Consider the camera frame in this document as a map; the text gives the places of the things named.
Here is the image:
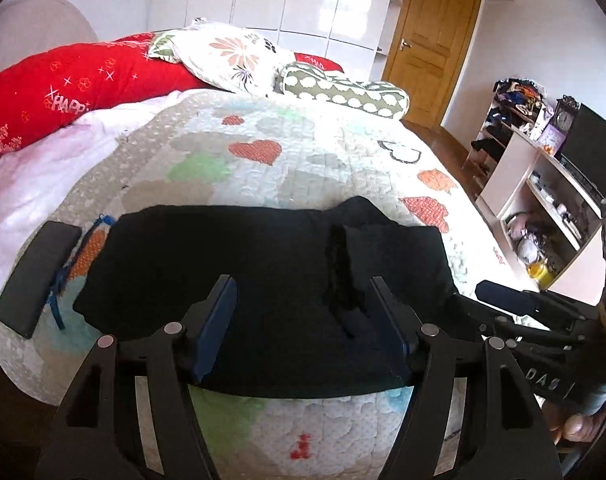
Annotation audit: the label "blue lanyard with clip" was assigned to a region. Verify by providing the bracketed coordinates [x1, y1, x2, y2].
[48, 214, 114, 331]

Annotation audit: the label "white floral pillow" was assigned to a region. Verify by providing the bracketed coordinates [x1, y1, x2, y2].
[148, 19, 296, 96]

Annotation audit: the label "pile of clothes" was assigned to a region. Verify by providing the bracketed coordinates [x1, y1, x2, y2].
[488, 79, 550, 112]

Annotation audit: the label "black television screen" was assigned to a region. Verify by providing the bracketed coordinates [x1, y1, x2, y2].
[558, 104, 606, 201]

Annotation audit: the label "wooden door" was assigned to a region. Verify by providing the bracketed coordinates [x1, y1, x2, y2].
[381, 0, 484, 128]

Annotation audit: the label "white fleece blanket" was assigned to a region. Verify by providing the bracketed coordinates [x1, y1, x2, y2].
[0, 91, 184, 331]

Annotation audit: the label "person's right hand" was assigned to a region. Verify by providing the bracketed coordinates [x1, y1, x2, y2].
[548, 405, 605, 446]

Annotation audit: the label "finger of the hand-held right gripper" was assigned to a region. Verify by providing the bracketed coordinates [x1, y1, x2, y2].
[443, 294, 574, 345]
[476, 281, 601, 321]

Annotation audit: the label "dark ornate table clock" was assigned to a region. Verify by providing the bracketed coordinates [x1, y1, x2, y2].
[553, 96, 580, 135]

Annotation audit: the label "white glossy wardrobe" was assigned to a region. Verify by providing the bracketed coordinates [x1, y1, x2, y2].
[148, 0, 401, 68]

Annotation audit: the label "patchwork quilted bedspread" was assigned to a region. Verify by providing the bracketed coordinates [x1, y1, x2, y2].
[0, 89, 539, 480]

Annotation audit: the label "yellow cup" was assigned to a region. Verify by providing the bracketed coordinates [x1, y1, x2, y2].
[528, 260, 552, 289]

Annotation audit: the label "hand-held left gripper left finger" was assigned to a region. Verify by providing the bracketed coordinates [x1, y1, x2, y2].
[35, 274, 239, 480]

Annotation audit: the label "white open shelf unit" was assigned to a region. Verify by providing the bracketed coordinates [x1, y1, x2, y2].
[463, 80, 606, 306]

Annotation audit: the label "green pillow with white clouds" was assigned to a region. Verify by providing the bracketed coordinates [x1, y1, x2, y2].
[278, 61, 410, 120]

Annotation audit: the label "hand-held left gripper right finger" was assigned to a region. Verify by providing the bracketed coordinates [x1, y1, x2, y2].
[370, 276, 559, 480]

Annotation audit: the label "long red embroidered pillow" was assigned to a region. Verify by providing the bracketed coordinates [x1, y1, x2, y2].
[0, 32, 345, 171]

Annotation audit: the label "black smartphone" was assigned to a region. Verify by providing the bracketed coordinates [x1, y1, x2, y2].
[0, 221, 84, 339]

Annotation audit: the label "black pants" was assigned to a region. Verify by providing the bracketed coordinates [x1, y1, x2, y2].
[73, 196, 459, 400]

